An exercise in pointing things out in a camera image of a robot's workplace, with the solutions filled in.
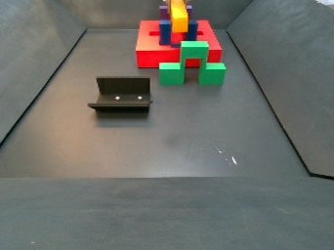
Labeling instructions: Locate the black angled bracket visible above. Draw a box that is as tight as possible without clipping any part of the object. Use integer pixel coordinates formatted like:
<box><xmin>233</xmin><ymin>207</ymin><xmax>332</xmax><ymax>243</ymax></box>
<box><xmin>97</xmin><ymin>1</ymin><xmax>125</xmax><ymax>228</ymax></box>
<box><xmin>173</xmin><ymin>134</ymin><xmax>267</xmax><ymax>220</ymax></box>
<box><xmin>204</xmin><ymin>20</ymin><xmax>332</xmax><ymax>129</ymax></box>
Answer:
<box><xmin>86</xmin><ymin>76</ymin><xmax>151</xmax><ymax>111</ymax></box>

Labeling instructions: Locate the purple peg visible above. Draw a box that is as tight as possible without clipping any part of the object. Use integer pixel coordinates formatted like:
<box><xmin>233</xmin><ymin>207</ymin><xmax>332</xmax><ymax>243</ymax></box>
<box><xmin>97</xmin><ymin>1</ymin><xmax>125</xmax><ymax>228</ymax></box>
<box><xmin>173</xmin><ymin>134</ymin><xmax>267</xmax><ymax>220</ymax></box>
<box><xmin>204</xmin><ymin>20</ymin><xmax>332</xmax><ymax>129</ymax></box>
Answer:
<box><xmin>159</xmin><ymin>5</ymin><xmax>169</xmax><ymax>20</ymax></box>
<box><xmin>187</xmin><ymin>5</ymin><xmax>193</xmax><ymax>20</ymax></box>

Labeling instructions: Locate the red slotted board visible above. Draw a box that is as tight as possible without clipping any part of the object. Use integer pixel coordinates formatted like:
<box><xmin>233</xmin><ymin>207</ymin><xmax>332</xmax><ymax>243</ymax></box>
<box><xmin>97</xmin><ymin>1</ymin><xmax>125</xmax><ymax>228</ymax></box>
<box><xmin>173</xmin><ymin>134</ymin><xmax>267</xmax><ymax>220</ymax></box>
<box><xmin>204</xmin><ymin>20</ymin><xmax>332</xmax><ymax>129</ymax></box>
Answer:
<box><xmin>136</xmin><ymin>20</ymin><xmax>223</xmax><ymax>68</ymax></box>

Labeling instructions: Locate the right purple peg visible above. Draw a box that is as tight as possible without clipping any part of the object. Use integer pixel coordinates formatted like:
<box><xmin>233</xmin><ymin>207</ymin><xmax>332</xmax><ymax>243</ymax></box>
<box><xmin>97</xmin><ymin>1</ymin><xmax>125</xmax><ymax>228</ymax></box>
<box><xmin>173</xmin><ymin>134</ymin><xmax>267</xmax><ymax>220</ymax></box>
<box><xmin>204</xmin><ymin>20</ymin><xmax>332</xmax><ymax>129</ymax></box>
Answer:
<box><xmin>187</xmin><ymin>5</ymin><xmax>193</xmax><ymax>20</ymax></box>

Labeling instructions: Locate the left blue peg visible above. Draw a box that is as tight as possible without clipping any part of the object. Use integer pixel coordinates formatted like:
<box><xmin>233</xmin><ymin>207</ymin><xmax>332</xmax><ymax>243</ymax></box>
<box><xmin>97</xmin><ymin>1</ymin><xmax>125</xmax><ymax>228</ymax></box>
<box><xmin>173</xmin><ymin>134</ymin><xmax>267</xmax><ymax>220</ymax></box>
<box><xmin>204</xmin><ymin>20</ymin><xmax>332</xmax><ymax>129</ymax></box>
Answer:
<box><xmin>159</xmin><ymin>20</ymin><xmax>171</xmax><ymax>45</ymax></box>

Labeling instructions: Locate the blue peg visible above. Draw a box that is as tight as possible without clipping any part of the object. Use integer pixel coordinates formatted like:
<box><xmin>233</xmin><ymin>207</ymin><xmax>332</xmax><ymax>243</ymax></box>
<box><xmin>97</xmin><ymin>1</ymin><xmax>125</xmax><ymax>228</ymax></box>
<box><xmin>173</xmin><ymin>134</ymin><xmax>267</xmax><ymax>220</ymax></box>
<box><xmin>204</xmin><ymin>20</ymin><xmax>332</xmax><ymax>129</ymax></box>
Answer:
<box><xmin>185</xmin><ymin>20</ymin><xmax>197</xmax><ymax>41</ymax></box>
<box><xmin>159</xmin><ymin>20</ymin><xmax>171</xmax><ymax>45</ymax></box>

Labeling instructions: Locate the green arch block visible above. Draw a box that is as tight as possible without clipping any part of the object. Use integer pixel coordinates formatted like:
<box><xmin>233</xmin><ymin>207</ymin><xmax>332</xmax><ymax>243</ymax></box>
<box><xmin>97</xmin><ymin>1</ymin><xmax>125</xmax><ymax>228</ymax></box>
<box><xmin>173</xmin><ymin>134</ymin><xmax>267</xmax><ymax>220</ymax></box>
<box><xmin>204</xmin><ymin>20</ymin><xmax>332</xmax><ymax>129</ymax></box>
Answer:
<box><xmin>159</xmin><ymin>41</ymin><xmax>227</xmax><ymax>85</ymax></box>

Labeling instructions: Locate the right blue peg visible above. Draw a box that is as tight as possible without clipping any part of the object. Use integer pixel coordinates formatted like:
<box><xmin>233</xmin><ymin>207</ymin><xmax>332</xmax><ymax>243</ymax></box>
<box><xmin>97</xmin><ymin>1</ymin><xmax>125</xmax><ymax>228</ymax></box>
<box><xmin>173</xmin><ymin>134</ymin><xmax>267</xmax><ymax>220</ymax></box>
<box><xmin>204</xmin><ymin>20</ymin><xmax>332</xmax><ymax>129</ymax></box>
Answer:
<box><xmin>185</xmin><ymin>20</ymin><xmax>197</xmax><ymax>41</ymax></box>

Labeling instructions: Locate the long yellow block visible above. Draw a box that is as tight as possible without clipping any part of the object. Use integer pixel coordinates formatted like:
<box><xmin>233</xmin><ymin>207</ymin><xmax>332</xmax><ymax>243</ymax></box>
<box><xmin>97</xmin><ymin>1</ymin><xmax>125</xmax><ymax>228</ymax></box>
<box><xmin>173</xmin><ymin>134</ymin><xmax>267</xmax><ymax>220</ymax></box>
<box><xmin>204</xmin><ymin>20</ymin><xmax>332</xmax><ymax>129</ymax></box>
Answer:
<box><xmin>168</xmin><ymin>0</ymin><xmax>188</xmax><ymax>32</ymax></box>

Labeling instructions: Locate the left purple peg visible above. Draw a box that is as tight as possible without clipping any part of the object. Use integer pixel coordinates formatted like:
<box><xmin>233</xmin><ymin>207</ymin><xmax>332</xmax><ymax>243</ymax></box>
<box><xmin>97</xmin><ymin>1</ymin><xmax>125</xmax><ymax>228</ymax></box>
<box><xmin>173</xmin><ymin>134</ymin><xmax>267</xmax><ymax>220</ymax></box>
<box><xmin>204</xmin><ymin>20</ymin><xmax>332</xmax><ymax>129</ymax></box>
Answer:
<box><xmin>159</xmin><ymin>5</ymin><xmax>169</xmax><ymax>20</ymax></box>

